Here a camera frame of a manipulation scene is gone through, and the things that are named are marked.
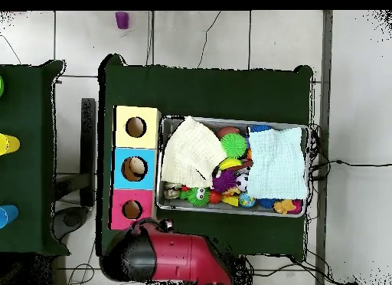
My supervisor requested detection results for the dark green tablecloth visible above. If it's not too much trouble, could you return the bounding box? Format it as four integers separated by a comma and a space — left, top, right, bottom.
96, 53, 315, 263
0, 59, 70, 257

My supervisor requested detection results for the small globe ball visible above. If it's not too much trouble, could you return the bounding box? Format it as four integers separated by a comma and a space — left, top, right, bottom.
238, 192, 256, 208

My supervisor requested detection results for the black upright stand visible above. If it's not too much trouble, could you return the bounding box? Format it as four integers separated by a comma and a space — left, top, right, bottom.
54, 97, 96, 208

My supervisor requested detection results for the purple cup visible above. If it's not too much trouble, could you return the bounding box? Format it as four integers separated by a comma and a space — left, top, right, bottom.
115, 11, 130, 31

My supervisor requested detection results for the brown toy football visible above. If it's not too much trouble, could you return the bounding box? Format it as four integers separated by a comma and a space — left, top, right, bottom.
215, 126, 241, 139

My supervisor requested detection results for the dark grey oval pad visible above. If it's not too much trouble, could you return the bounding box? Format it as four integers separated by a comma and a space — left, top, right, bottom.
52, 205, 90, 241

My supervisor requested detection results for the purple spiky monster toy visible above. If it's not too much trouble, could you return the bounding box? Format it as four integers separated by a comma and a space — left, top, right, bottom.
211, 169, 239, 194

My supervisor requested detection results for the cream knitted cloth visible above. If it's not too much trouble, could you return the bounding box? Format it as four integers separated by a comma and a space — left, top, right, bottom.
160, 115, 228, 188

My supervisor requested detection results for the green spiky ball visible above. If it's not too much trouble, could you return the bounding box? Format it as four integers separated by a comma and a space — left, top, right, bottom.
219, 132, 248, 159

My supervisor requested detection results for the yellow cup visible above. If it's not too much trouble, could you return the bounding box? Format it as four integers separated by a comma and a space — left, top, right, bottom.
0, 133, 21, 156

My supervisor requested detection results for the green spiky monster toy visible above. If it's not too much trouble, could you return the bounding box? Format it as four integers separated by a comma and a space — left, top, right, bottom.
186, 186, 211, 207

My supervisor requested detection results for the shallow mesh bin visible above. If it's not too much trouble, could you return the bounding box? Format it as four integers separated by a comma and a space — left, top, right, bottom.
155, 114, 310, 218

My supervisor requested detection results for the yellow toy banana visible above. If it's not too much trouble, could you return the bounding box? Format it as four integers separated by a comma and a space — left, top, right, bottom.
217, 157, 244, 172

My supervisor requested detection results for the light blue knitted cloth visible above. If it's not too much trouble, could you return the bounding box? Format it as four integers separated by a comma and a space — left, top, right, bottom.
246, 126, 308, 201

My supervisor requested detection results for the wooden box with three holes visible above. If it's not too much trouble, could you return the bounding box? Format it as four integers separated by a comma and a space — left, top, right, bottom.
108, 105, 162, 231

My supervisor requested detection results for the black cable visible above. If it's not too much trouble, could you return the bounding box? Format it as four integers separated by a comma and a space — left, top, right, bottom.
307, 122, 392, 182

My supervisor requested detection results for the blue cup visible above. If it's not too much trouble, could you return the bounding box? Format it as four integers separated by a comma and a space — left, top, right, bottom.
0, 204, 20, 229

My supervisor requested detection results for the yellow plush toy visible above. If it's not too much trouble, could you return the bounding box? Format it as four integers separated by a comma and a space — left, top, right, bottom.
273, 198, 296, 215

